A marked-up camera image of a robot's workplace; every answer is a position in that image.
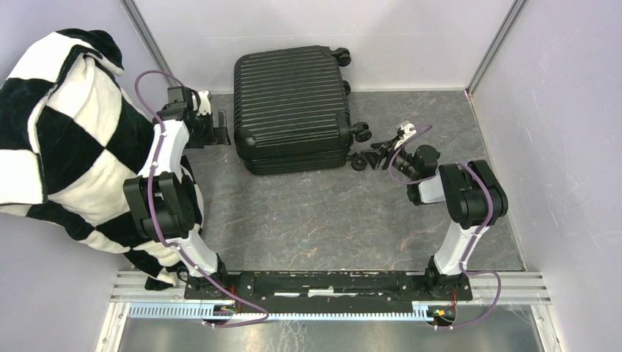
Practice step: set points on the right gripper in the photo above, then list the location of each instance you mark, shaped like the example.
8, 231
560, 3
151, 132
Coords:
389, 149

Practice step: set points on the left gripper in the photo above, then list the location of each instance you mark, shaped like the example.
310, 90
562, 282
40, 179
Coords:
216, 136

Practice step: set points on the black suitcase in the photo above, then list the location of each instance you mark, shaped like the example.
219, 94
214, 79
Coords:
291, 111

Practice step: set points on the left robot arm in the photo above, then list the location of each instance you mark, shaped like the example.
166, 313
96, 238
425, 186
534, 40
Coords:
164, 201

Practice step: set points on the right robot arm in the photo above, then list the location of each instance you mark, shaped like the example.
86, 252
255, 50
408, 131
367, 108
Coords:
473, 196

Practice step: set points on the black white checkered blanket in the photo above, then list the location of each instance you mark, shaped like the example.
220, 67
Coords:
70, 137

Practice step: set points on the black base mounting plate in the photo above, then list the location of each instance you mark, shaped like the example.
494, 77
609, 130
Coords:
317, 292

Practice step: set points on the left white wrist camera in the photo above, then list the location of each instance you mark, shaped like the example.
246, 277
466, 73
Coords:
204, 108

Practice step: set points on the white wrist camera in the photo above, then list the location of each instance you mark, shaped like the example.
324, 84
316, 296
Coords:
204, 108
406, 130

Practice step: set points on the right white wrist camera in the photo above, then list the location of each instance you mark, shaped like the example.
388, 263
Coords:
406, 130

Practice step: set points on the aluminium frame rail base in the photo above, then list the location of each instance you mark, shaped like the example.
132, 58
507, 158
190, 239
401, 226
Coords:
510, 289

